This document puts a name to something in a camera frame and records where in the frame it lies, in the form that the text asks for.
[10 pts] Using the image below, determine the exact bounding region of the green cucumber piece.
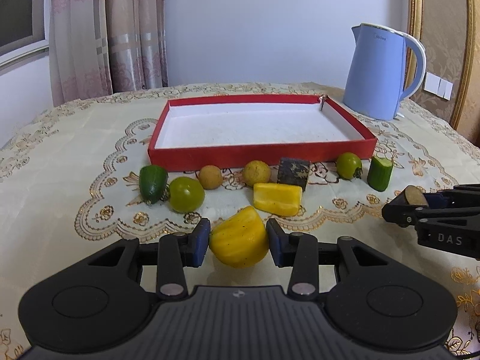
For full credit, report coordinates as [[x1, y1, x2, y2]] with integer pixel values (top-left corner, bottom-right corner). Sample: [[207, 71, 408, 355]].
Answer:
[[367, 156, 393, 192]]

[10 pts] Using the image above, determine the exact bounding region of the yellow corn piece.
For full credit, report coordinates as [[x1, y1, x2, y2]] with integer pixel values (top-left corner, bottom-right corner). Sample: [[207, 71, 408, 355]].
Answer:
[[209, 205, 269, 268], [253, 183, 303, 217]]

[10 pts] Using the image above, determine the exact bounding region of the green tomato with calyx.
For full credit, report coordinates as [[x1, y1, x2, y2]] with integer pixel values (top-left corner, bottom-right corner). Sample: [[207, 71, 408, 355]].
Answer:
[[336, 152, 363, 180]]

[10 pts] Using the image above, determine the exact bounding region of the dark green pepper piece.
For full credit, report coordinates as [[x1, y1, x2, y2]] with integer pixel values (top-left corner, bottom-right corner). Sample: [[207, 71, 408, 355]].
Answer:
[[139, 164, 168, 205]]

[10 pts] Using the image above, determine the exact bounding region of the dark eggplant piece with core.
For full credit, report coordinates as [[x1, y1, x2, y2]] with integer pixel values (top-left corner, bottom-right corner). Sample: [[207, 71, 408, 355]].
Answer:
[[277, 158, 311, 191]]

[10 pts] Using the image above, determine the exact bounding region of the brown longan with stem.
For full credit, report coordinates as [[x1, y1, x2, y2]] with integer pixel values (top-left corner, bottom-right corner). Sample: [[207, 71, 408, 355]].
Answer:
[[198, 165, 223, 190]]

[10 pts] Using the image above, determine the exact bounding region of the round yellow-brown fruit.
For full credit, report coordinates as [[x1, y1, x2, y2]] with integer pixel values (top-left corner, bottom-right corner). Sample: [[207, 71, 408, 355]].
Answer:
[[242, 160, 271, 187]]

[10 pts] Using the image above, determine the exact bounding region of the cream embroidered tablecloth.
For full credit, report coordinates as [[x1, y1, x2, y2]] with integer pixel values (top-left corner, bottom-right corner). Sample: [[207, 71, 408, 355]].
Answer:
[[1, 83, 479, 359]]

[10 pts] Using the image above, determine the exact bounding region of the blue electric kettle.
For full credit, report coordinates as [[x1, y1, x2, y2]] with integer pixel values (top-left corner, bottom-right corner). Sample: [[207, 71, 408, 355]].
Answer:
[[343, 23, 426, 120]]

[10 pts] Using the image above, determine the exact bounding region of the red shallow box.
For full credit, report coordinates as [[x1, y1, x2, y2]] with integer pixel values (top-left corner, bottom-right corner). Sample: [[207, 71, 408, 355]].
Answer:
[[147, 94, 377, 172]]

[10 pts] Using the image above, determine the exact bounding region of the pink patterned curtain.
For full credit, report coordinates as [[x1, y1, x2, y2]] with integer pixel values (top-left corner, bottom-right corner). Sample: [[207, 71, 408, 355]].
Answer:
[[49, 0, 168, 106]]

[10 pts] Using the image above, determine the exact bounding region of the white wall switch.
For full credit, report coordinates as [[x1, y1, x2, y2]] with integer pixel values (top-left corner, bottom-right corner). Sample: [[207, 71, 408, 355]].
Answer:
[[424, 72, 453, 101]]

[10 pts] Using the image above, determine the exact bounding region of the gold mirror frame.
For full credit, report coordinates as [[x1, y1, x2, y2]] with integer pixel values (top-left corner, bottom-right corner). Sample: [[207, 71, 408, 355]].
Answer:
[[408, 0, 424, 40]]

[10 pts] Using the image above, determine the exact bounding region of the window with white frame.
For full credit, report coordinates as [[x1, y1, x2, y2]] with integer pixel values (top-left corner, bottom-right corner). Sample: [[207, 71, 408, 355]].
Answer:
[[1, 0, 51, 70]]

